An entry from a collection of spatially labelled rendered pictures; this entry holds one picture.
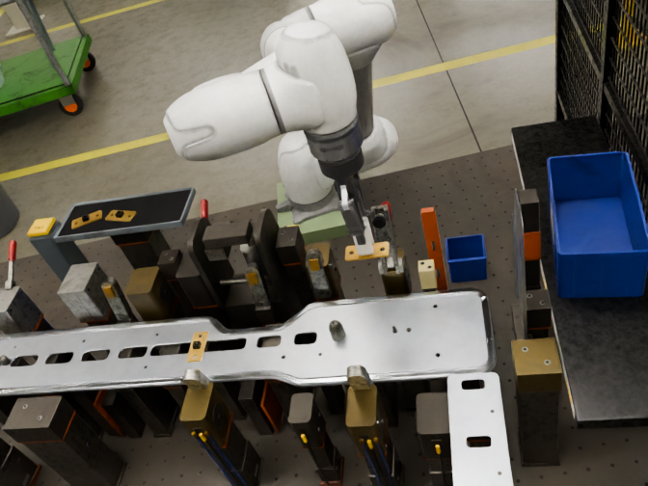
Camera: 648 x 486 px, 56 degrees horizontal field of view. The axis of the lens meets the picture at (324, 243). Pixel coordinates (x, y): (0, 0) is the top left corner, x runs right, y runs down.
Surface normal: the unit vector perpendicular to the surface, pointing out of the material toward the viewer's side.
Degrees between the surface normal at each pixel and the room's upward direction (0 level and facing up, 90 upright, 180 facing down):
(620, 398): 0
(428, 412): 0
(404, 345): 0
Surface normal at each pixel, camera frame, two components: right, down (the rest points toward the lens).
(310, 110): 0.17, 0.67
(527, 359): -0.24, -0.71
